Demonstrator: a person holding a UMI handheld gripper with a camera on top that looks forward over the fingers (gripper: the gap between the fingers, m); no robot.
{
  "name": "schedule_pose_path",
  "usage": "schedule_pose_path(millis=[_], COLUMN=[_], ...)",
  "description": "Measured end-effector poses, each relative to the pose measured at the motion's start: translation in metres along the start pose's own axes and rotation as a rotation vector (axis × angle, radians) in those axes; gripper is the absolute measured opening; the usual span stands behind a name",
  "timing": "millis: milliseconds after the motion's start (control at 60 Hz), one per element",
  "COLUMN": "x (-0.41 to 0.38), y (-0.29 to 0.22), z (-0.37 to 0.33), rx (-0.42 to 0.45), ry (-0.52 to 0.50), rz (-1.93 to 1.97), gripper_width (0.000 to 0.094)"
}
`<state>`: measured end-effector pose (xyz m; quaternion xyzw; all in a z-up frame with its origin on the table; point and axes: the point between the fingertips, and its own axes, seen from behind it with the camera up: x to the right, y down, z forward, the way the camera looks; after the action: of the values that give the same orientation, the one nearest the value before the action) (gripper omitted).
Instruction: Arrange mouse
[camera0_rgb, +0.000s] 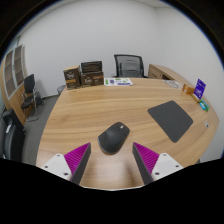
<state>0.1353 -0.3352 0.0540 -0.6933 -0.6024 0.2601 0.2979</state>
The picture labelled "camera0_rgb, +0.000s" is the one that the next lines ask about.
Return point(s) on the small brown cardboard box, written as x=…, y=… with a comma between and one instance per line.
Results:
x=72, y=78

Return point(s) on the black visitor chair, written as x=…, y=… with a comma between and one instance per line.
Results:
x=29, y=85

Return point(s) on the round grey disc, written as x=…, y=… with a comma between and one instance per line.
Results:
x=173, y=83

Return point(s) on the green and blue small box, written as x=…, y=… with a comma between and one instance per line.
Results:
x=204, y=105

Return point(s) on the dark printed cardboard box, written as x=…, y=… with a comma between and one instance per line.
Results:
x=91, y=66

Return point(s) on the black computer mouse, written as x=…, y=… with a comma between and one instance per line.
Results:
x=113, y=138

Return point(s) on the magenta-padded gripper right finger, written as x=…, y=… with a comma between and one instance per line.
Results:
x=146, y=158

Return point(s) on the dark grey mouse pad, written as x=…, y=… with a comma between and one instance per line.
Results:
x=170, y=120

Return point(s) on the purple sign card with stand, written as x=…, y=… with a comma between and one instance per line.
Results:
x=200, y=88

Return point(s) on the black padded swivel chair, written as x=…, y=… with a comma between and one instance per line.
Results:
x=13, y=140

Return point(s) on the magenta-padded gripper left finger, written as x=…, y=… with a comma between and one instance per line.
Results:
x=77, y=158

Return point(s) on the white printed paper sheet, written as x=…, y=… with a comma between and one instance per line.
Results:
x=118, y=81

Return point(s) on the black mesh office chair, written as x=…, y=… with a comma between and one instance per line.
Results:
x=129, y=66

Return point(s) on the wooden side desk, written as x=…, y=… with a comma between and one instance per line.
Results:
x=163, y=71

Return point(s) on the small orange box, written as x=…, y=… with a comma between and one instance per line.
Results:
x=188, y=89

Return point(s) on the white round table grommet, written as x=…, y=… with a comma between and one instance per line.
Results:
x=206, y=124

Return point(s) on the wooden shelf unit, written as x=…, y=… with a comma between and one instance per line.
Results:
x=14, y=73

